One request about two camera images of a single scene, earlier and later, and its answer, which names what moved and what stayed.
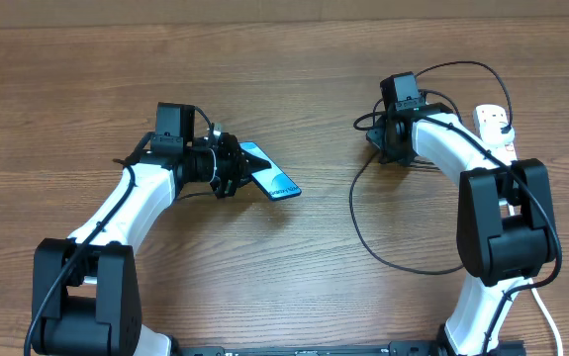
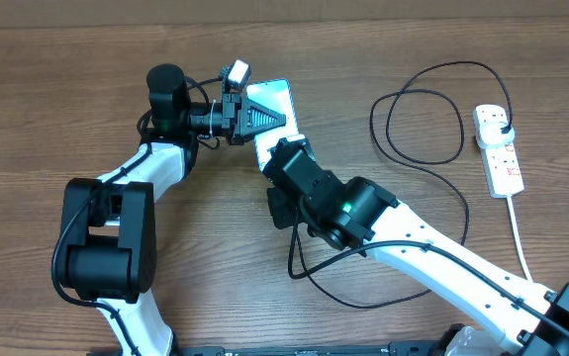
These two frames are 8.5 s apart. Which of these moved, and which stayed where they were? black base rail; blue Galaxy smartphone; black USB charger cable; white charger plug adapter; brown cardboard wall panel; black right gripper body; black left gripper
Moved: black USB charger cable; blue Galaxy smartphone; black left gripper; black right gripper body
Stayed: white charger plug adapter; black base rail; brown cardboard wall panel
